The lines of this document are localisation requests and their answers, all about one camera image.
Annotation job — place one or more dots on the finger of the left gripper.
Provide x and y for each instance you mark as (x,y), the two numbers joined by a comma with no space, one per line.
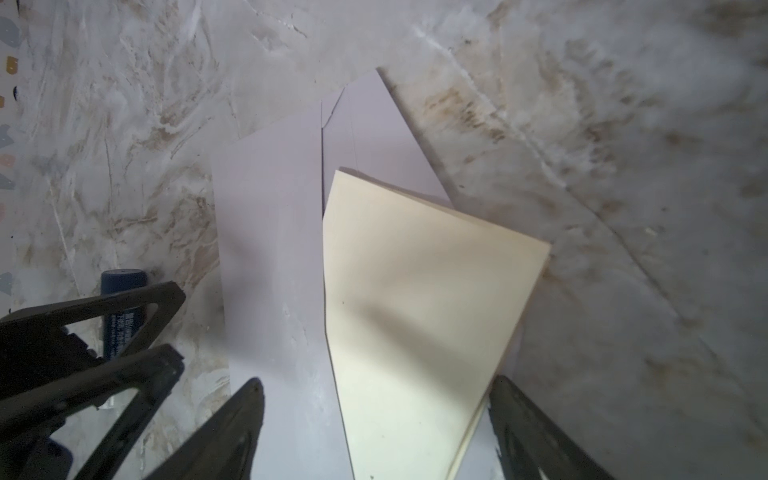
(152,374)
(36,348)

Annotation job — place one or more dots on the blue white glue stick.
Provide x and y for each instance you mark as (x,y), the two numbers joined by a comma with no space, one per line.
(119,328)

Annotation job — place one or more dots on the beige decorated letter paper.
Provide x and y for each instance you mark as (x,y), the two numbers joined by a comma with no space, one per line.
(422,302)

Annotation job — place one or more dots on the pale lilac envelope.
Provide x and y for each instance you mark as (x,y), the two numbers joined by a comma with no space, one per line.
(271,189)

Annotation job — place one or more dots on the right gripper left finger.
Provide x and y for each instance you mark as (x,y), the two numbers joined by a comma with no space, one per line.
(225,446)

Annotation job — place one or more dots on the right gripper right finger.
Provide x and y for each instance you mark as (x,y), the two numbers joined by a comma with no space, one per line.
(530,444)

